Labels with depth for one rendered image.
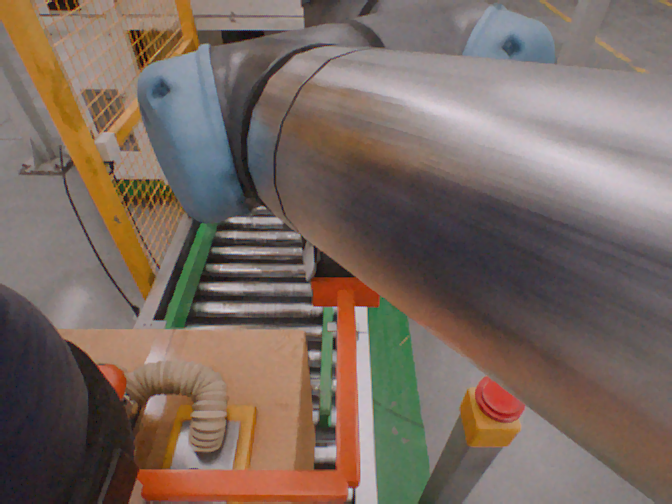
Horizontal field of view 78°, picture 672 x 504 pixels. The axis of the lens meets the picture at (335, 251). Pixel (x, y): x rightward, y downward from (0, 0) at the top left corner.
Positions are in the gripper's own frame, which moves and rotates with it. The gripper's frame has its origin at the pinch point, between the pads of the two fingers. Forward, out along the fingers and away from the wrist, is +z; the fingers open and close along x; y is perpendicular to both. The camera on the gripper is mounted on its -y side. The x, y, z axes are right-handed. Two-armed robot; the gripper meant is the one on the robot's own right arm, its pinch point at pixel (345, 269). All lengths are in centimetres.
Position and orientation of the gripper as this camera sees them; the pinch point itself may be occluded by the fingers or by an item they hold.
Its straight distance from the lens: 54.3
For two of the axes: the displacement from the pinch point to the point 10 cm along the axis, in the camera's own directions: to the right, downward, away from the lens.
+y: -0.1, 7.0, -7.2
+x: 10.0, 0.1, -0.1
